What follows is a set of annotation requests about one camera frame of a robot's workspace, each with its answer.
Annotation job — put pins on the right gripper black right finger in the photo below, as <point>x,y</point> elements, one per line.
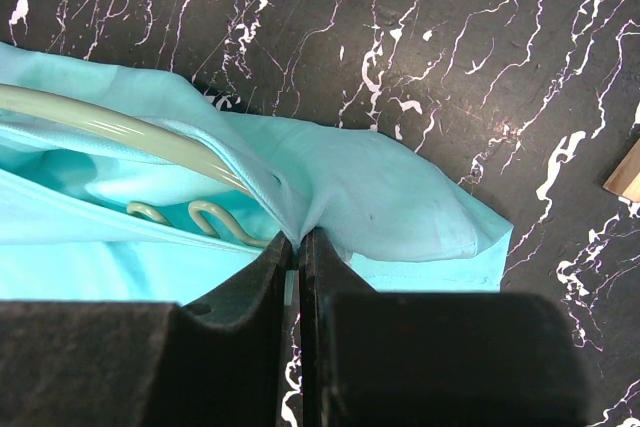
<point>442,359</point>

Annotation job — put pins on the wooden clothes rack frame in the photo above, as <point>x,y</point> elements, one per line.
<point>624,180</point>

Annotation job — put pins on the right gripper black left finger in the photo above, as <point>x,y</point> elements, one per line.
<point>212,362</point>

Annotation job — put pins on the teal t shirt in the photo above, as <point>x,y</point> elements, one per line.
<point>85,218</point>

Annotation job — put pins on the green plastic hanger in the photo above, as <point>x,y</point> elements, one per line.
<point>146,137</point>

